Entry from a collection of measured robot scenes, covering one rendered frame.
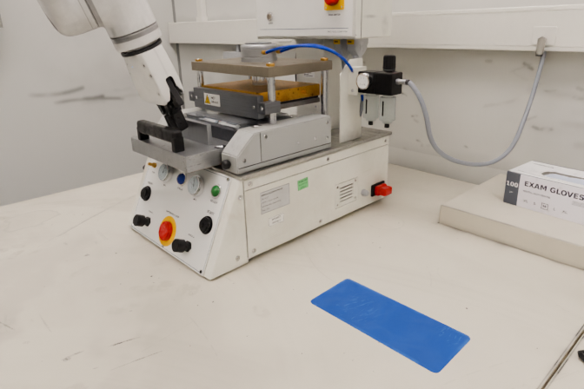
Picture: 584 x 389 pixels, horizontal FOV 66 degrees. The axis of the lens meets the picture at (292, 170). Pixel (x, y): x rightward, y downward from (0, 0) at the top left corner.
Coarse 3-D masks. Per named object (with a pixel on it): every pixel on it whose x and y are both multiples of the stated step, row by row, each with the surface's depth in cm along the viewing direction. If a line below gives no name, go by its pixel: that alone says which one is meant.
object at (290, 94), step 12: (216, 84) 101; (228, 84) 101; (240, 84) 100; (252, 84) 99; (264, 84) 98; (276, 84) 98; (288, 84) 98; (300, 84) 97; (312, 84) 97; (264, 96) 88; (276, 96) 90; (288, 96) 92; (300, 96) 95; (312, 96) 98
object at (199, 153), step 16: (192, 128) 87; (208, 128) 84; (144, 144) 89; (160, 144) 86; (192, 144) 86; (208, 144) 85; (224, 144) 85; (160, 160) 85; (176, 160) 80; (192, 160) 79; (208, 160) 81
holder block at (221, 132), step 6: (198, 120) 95; (258, 120) 94; (216, 126) 89; (222, 126) 89; (216, 132) 89; (222, 132) 88; (228, 132) 86; (234, 132) 85; (222, 138) 88; (228, 138) 87
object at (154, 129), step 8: (144, 120) 89; (136, 128) 89; (144, 128) 87; (152, 128) 84; (160, 128) 82; (168, 128) 82; (144, 136) 90; (160, 136) 83; (168, 136) 80; (176, 136) 79; (176, 144) 80; (176, 152) 80
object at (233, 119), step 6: (192, 114) 97; (198, 114) 97; (204, 114) 97; (210, 114) 97; (216, 114) 96; (222, 114) 96; (228, 114) 96; (222, 120) 90; (228, 120) 90; (234, 120) 90; (240, 120) 89; (246, 120) 89; (252, 120) 89
